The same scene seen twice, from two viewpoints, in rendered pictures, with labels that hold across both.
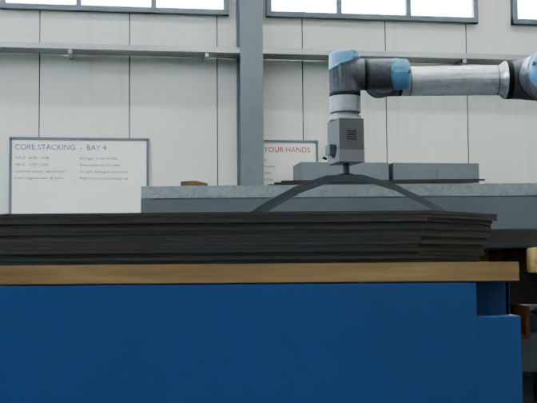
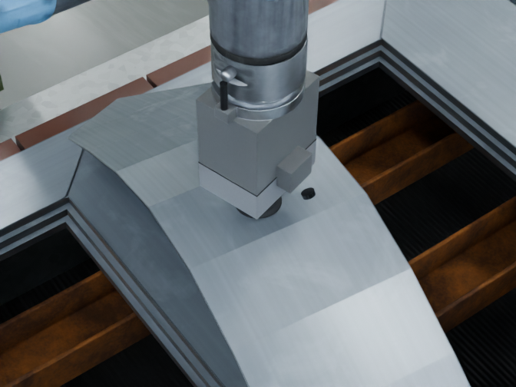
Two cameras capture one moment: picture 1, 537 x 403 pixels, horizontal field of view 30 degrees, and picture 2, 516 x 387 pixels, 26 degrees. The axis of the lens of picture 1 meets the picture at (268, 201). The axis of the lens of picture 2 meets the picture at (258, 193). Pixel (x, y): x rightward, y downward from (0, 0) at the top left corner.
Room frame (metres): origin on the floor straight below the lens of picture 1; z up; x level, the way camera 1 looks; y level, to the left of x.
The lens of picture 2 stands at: (2.77, 0.35, 1.75)
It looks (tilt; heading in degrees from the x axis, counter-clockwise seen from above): 48 degrees down; 234
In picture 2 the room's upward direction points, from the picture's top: straight up
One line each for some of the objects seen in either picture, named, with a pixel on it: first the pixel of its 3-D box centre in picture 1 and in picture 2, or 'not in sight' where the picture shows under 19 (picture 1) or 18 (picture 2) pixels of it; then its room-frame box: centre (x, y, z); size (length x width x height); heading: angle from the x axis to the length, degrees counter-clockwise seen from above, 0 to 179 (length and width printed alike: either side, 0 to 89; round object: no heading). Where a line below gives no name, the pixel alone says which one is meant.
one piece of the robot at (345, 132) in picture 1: (340, 139); (266, 134); (2.38, -0.17, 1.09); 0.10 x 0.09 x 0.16; 106
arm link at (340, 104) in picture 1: (344, 106); (256, 57); (2.38, -0.18, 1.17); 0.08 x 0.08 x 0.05
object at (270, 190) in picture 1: (338, 197); not in sight; (3.48, -0.24, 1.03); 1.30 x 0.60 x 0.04; 90
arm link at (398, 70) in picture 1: (385, 75); not in sight; (2.39, -0.29, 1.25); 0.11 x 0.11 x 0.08; 0
